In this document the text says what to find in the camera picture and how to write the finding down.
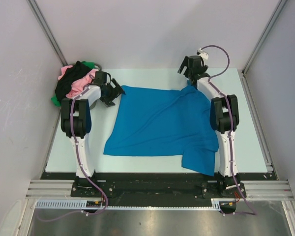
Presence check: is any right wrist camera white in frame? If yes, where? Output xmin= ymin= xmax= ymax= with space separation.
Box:
xmin=197 ymin=48 xmax=209 ymax=60

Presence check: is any black t shirt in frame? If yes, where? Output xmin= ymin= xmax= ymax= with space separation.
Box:
xmin=55 ymin=61 xmax=91 ymax=102

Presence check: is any pink t shirt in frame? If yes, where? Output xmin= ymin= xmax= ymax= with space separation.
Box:
xmin=58 ymin=65 xmax=99 ymax=99

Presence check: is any grey laundry basket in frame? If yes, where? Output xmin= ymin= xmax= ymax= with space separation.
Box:
xmin=87 ymin=63 xmax=106 ymax=110

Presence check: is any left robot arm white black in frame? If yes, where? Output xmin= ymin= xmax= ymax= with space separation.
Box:
xmin=60 ymin=71 xmax=125 ymax=178

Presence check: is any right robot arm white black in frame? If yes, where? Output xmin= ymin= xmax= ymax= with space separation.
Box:
xmin=177 ymin=53 xmax=240 ymax=197

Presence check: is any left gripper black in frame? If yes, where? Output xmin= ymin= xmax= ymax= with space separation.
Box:
xmin=100 ymin=79 xmax=125 ymax=107

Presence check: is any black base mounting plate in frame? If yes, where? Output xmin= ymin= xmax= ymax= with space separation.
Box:
xmin=41 ymin=172 xmax=277 ymax=206

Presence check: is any blue t shirt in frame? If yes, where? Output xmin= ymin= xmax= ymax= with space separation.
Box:
xmin=104 ymin=86 xmax=219 ymax=176

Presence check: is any aluminium frame rail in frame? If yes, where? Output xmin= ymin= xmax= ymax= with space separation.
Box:
xmin=26 ymin=180 xmax=294 ymax=201

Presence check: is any white slotted cable duct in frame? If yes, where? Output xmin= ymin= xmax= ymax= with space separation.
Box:
xmin=35 ymin=199 xmax=221 ymax=211

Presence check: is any green t shirt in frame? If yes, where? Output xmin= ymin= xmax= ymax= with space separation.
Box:
xmin=51 ymin=60 xmax=96 ymax=108

